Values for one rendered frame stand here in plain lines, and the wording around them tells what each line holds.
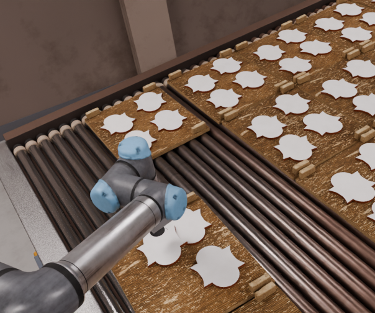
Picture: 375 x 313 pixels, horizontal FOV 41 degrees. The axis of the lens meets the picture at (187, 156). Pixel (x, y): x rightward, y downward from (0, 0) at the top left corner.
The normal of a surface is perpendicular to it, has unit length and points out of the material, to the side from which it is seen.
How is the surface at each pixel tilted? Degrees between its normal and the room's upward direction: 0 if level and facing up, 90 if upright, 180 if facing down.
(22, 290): 22
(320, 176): 0
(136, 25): 90
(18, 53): 90
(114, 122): 0
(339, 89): 0
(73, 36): 90
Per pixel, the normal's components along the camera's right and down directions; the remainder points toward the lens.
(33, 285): 0.22, -0.72
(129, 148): -0.15, -0.77
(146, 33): 0.42, 0.53
